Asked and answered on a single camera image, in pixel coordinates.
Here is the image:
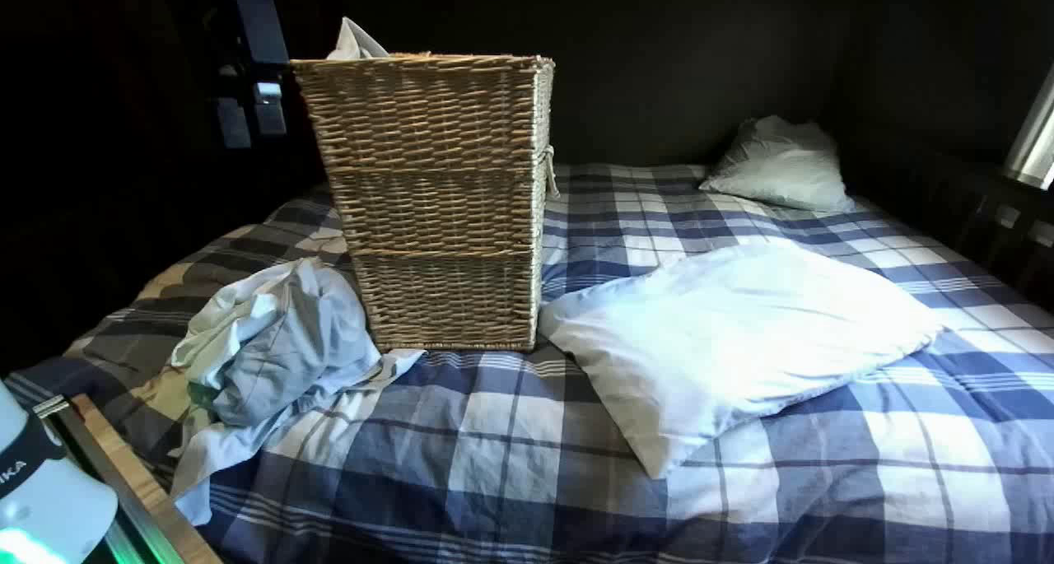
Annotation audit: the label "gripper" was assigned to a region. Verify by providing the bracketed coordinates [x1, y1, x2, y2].
[216, 0, 291, 150]

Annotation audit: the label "light grey trousers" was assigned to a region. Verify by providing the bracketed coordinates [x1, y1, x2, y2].
[168, 257, 427, 527]

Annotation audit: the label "white cloth in basket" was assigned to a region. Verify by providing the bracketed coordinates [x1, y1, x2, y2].
[327, 16, 390, 61]

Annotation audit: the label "wicker laundry basket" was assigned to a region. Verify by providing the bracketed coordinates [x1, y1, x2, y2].
[290, 52, 560, 353]

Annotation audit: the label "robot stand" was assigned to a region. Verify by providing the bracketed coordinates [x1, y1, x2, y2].
[31, 394, 225, 564]

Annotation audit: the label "blue plaid bedspread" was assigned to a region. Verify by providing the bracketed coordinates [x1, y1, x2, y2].
[3, 162, 1054, 564]

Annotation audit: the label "large white pillow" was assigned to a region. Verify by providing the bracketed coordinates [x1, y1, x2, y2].
[539, 238, 945, 481]

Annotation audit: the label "small white pillow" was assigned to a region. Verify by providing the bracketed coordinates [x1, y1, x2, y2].
[699, 115, 858, 214]

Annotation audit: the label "dark bed frame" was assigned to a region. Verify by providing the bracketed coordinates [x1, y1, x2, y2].
[939, 156, 1054, 310]

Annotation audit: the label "silver metal post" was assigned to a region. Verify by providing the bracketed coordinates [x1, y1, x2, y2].
[1002, 60, 1054, 191]

